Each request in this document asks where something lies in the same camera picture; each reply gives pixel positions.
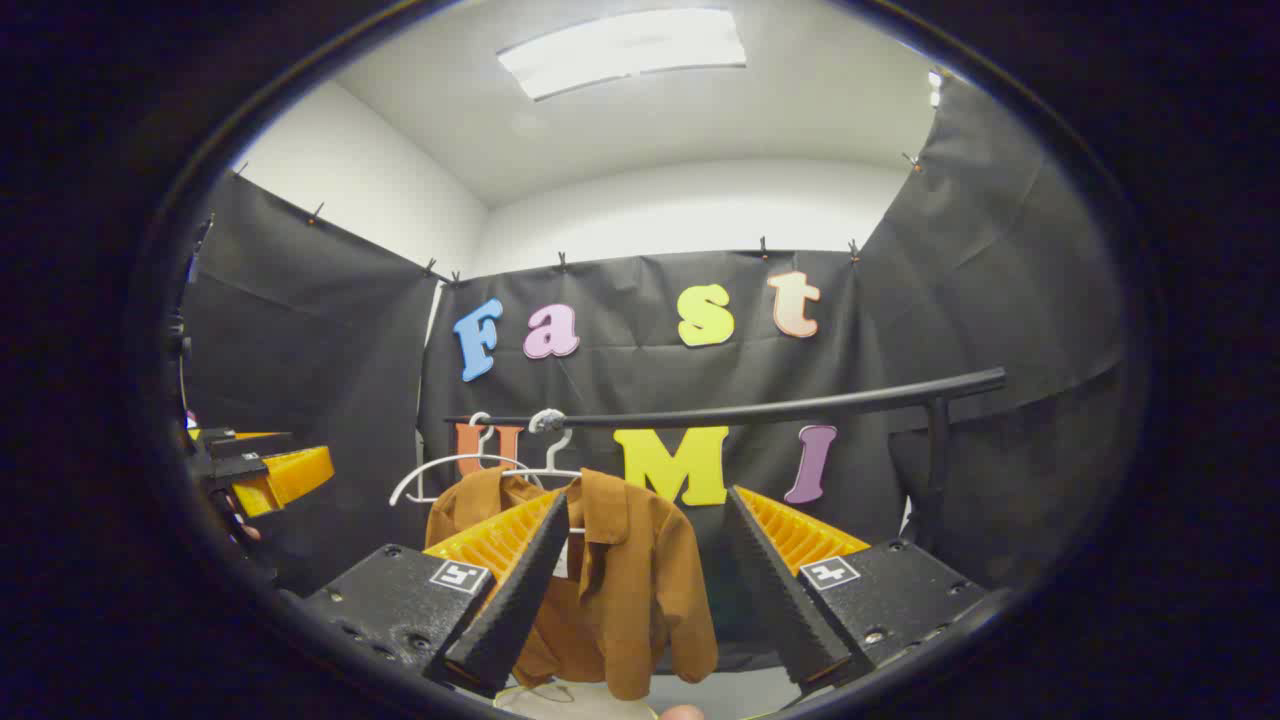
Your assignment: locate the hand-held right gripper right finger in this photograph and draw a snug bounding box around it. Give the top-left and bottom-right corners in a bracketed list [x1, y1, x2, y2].
[725, 485, 991, 691]

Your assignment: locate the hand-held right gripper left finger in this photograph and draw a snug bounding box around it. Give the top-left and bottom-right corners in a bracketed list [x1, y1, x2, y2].
[300, 489, 572, 701]

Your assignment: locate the brown shirt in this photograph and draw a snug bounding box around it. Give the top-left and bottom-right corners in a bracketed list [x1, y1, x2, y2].
[425, 467, 719, 701]

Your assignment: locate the white hanger with taped hook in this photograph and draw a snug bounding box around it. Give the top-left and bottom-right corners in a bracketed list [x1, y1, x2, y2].
[515, 408, 589, 536]

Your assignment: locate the white ribbed plastic hanger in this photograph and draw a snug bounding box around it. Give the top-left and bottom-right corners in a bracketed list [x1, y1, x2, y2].
[388, 412, 546, 508]

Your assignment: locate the black clothes rack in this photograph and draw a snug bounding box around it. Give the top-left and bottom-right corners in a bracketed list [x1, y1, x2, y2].
[445, 367, 1008, 556]

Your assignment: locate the large ceiling light panel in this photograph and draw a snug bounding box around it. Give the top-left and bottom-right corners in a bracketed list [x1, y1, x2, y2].
[497, 8, 748, 102]

